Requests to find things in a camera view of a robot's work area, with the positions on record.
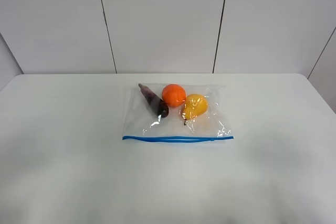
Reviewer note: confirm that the clear zip bag blue seal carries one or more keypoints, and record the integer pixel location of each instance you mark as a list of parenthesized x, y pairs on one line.
[(143, 125)]

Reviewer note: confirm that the yellow pear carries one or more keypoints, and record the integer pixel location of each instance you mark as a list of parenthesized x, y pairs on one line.
[(194, 106)]

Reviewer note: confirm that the orange fruit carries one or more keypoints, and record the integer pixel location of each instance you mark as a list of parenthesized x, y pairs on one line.
[(173, 95)]

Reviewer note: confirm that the purple eggplant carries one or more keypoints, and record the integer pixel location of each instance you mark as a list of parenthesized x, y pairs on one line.
[(156, 104)]

